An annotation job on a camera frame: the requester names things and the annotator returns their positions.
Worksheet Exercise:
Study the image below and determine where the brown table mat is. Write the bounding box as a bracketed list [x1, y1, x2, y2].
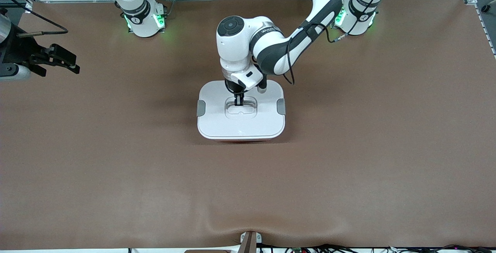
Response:
[0, 0, 496, 250]

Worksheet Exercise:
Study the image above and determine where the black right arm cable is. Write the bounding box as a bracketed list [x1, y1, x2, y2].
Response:
[0, 0, 69, 37]

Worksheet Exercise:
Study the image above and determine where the grey lid handle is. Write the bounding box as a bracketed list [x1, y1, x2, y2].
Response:
[226, 99, 257, 110]

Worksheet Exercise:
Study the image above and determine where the aluminium camera mount profile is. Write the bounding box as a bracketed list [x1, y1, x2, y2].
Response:
[239, 231, 263, 253]

